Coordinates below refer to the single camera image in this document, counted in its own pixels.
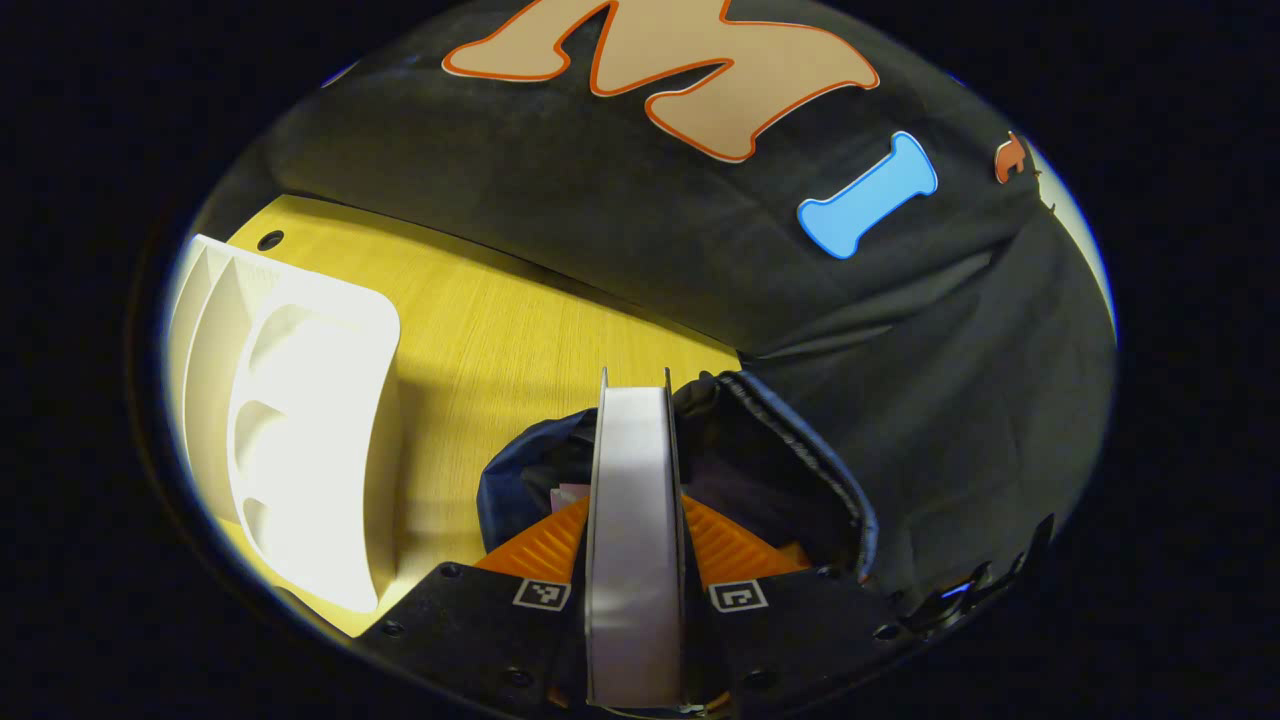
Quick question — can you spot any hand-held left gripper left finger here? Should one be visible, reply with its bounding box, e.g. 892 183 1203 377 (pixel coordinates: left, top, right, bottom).
355 497 591 716

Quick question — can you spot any blue schoolbag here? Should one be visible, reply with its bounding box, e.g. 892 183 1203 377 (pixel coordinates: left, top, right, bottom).
477 370 881 586

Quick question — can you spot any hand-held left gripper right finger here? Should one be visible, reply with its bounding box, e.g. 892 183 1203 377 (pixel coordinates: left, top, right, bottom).
680 495 916 716

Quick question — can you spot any black backdrop cloth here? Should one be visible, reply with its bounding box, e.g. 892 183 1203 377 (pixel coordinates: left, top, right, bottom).
195 0 1116 621

